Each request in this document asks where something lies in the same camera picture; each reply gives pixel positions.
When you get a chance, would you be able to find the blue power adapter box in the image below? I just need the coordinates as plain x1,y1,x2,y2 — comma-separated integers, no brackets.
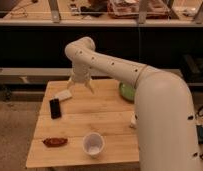
196,125,203,144

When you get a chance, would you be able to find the white sponge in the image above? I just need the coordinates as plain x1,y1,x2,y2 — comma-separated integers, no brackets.
54,90,72,101

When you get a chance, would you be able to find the white paper cup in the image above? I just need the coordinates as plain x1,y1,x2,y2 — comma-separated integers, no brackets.
82,132,105,158

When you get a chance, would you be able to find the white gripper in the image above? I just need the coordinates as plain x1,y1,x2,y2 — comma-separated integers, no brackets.
67,62,94,93

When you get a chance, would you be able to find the clutter tray on shelf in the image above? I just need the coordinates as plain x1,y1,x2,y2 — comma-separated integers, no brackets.
107,0,169,18

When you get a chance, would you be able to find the black phone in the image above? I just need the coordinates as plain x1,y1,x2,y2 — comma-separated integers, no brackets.
49,99,61,119

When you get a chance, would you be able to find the small white box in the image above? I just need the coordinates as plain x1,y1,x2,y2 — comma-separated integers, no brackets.
130,113,137,129

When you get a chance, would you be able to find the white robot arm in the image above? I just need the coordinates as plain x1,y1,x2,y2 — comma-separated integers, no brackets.
65,37,202,171

